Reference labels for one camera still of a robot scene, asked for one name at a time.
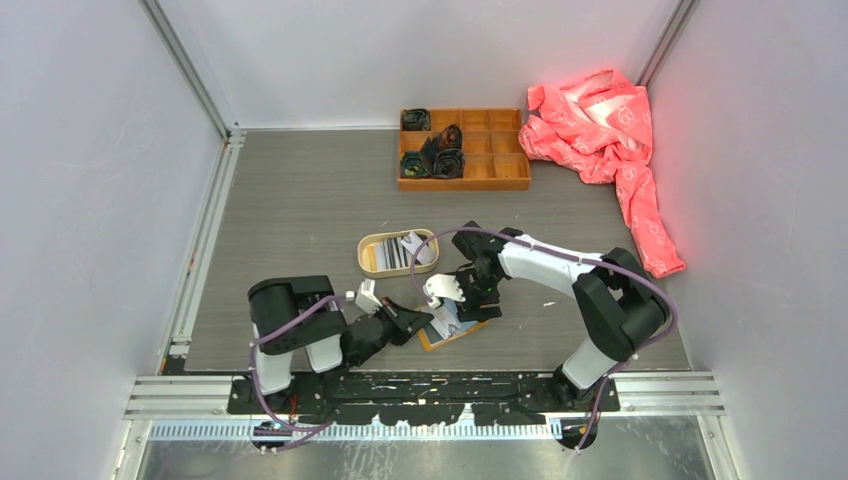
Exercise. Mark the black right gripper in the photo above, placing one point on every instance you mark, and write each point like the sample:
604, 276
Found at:
470, 310

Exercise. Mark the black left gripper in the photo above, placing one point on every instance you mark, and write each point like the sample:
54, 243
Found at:
406, 321

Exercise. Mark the orange leather card holder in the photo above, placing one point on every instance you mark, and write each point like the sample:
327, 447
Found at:
428, 338

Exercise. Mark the beige oval card tray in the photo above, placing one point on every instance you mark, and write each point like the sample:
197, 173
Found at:
363, 265

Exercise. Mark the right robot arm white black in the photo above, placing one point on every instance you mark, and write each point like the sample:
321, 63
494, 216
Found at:
621, 309

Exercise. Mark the stack of credit cards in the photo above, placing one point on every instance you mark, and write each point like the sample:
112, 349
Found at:
399, 251

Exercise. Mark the dark rolled fabric bottom centre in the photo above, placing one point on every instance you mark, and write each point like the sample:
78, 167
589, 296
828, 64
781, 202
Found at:
448, 164

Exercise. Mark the dark rolled fabric bottom left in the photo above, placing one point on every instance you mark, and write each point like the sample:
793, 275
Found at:
411, 166

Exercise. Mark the orange wooden compartment tray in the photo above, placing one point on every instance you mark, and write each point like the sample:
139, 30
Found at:
494, 159

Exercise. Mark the dark rolled fabric top left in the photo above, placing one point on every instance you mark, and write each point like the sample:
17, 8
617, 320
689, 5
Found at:
415, 119

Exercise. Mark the pink crumpled cloth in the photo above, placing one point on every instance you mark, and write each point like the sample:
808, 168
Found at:
601, 128

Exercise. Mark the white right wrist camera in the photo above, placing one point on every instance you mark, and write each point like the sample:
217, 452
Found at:
439, 287

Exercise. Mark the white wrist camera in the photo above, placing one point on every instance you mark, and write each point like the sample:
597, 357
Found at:
365, 298
439, 287

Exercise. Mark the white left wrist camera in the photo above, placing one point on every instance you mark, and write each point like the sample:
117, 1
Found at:
365, 298

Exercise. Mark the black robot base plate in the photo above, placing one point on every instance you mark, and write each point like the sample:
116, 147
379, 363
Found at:
503, 398

